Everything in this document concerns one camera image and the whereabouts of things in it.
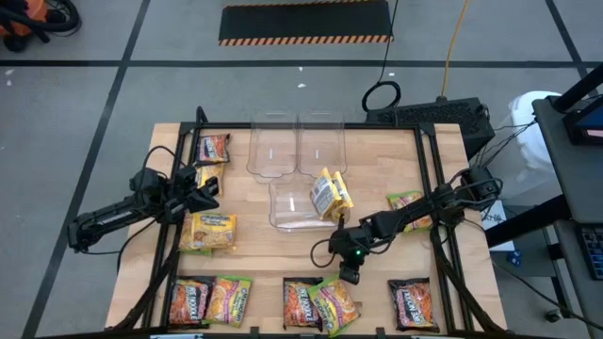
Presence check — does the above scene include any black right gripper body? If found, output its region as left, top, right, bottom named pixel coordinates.
left=329, top=224, right=376, bottom=266

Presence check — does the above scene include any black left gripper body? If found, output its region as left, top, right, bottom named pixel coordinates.
left=164, top=165, right=204, bottom=223

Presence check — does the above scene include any wide clear plastic bin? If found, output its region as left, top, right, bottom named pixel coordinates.
left=267, top=173, right=352, bottom=234

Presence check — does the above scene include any white paper sheet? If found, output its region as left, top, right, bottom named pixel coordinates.
left=480, top=211, right=517, bottom=253

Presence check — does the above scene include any black hazard-striped floor mat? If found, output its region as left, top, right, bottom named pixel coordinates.
left=217, top=0, right=395, bottom=47

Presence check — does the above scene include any white plastic bag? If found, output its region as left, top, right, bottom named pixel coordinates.
left=507, top=90, right=564, bottom=178

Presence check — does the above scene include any grey desk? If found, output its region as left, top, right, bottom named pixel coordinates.
left=531, top=93, right=603, bottom=339

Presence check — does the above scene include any black keyboard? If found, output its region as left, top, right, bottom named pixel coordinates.
left=579, top=224, right=603, bottom=282

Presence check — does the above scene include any orange shop vacuum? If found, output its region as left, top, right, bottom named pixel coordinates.
left=0, top=0, right=82, bottom=53

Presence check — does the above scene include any black monitor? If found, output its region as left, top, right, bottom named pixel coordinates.
left=562, top=93, right=603, bottom=147

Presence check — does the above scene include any black aluminium table frame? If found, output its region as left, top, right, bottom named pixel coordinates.
left=106, top=105, right=508, bottom=339

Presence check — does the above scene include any black hanging cable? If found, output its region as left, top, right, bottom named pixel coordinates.
left=361, top=0, right=403, bottom=114

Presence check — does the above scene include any yellow hanging cable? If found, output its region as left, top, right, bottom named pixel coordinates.
left=439, top=0, right=472, bottom=99

